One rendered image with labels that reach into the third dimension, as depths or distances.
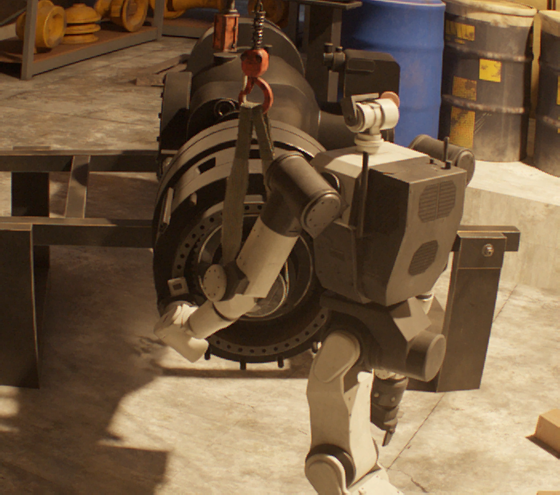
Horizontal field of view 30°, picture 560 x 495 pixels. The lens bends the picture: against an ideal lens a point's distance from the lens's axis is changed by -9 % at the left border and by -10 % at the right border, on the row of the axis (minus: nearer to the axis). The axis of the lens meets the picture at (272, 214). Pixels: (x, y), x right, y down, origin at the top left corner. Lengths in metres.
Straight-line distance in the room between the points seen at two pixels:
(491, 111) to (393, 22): 0.77
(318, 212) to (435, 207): 0.26
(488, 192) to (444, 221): 2.96
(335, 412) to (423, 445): 1.22
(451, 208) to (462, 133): 3.49
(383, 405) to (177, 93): 1.69
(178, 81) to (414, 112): 1.73
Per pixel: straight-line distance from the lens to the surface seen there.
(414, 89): 5.52
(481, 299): 4.06
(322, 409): 2.62
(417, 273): 2.39
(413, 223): 2.27
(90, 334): 4.49
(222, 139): 3.05
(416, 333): 2.46
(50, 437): 3.68
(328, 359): 2.51
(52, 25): 10.12
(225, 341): 2.85
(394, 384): 2.80
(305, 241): 2.85
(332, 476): 2.63
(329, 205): 2.22
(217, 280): 2.37
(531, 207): 5.28
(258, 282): 2.33
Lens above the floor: 1.86
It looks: 18 degrees down
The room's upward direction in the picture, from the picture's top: 4 degrees clockwise
